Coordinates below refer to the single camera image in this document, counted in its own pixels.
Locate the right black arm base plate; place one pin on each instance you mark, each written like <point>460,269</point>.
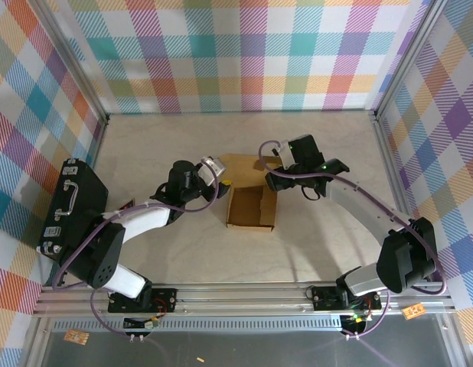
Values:
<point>324,298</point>

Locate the orange printed tag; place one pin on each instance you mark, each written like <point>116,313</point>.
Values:
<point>76,337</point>
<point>413,311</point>

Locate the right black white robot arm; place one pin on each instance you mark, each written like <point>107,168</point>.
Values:
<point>405,252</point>

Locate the left aluminium frame post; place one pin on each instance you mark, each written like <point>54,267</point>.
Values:
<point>74,61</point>

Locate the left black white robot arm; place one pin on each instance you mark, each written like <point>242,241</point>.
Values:
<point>106,252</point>

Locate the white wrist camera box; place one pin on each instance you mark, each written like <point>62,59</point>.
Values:
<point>284,153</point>
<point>213,166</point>

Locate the aluminium frame post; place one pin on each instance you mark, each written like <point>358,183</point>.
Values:
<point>408,57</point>
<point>74,61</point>

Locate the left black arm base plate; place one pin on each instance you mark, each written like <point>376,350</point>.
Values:
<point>164,300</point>

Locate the aluminium mounting rail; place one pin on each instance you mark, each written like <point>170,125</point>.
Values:
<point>244,300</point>

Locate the red triangular card pack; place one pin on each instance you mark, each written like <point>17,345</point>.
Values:
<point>128,204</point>

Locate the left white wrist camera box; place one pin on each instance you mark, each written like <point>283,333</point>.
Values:
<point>213,166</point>

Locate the right aluminium frame post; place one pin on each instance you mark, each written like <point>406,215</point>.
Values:
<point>408,57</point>

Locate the brown cardboard paper box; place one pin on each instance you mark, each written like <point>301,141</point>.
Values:
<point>252,210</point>

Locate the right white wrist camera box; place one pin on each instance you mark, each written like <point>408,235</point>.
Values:
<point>284,153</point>

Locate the perforated metal strip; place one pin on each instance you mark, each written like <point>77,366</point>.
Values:
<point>244,325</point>

